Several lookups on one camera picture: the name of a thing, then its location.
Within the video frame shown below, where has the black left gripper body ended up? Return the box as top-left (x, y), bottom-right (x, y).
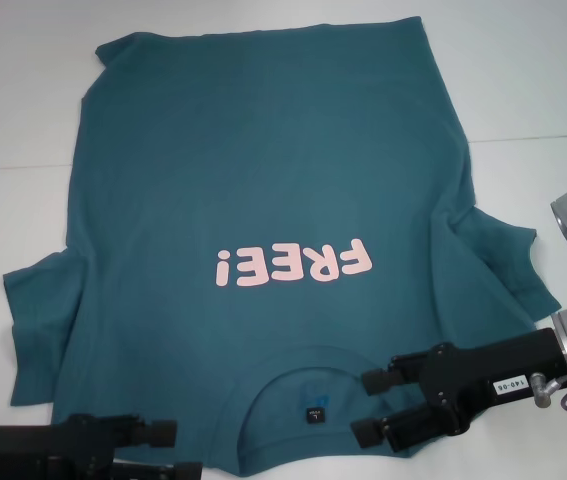
top-left (0, 414), bottom-right (114, 480)

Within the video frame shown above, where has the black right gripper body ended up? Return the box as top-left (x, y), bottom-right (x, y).
top-left (422, 327), bottom-right (567, 426)

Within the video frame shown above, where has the teal t-shirt with pink print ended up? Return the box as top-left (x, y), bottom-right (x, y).
top-left (2, 17), bottom-right (563, 479)

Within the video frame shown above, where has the right gripper cable with plug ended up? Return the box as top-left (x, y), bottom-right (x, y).
top-left (530, 372), bottom-right (567, 417)

